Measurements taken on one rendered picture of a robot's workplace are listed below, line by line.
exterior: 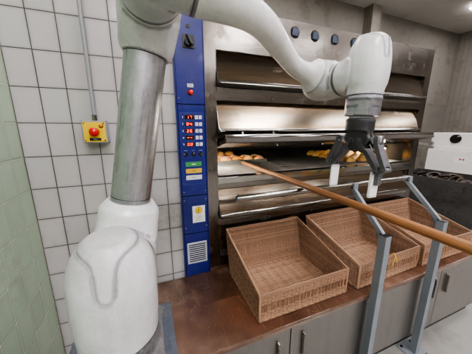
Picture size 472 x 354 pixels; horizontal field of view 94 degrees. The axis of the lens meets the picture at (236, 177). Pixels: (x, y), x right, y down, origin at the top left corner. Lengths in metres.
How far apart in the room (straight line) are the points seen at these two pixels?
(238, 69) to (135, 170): 0.96
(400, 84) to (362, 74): 1.61
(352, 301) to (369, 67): 1.16
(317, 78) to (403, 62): 1.58
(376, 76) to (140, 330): 0.77
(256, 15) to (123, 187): 0.49
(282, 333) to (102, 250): 0.99
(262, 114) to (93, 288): 1.22
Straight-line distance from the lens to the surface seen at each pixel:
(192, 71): 1.28
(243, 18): 0.54
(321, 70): 0.78
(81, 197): 1.34
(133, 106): 0.60
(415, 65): 2.43
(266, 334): 1.22
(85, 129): 1.21
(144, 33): 0.62
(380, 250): 1.39
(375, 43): 0.72
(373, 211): 0.90
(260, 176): 1.45
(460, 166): 7.20
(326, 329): 1.47
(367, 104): 0.69
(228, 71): 1.36
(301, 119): 1.58
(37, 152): 1.35
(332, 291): 1.43
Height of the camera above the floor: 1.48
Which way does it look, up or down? 13 degrees down
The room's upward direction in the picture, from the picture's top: straight up
